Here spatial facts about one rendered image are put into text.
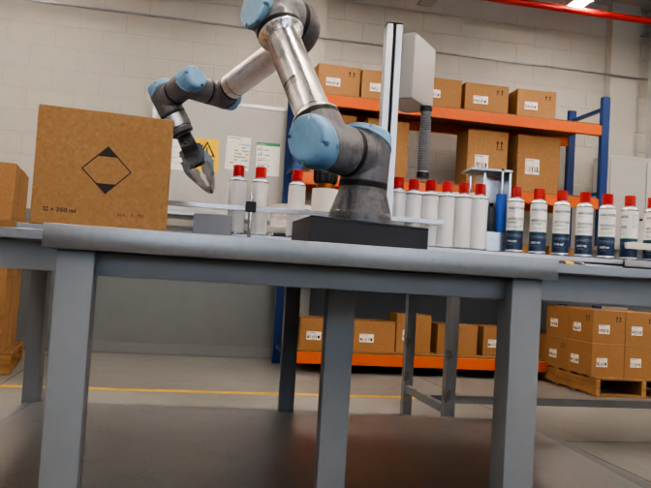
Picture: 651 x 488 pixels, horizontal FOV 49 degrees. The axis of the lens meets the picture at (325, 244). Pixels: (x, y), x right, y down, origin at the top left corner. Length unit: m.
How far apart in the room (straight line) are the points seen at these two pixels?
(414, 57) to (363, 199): 0.58
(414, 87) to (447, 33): 5.22
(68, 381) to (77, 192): 0.60
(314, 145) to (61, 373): 0.71
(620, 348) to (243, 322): 3.14
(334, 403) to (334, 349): 0.11
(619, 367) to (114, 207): 4.78
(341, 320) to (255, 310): 4.99
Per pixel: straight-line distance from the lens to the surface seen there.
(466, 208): 2.21
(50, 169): 1.73
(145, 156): 1.74
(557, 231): 2.32
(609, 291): 1.72
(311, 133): 1.57
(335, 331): 1.52
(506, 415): 1.38
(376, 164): 1.67
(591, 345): 5.83
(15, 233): 1.54
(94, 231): 1.21
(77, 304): 1.23
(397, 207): 2.15
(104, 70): 6.71
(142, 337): 6.48
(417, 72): 2.10
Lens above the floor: 0.77
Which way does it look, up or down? 3 degrees up
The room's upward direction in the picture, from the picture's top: 4 degrees clockwise
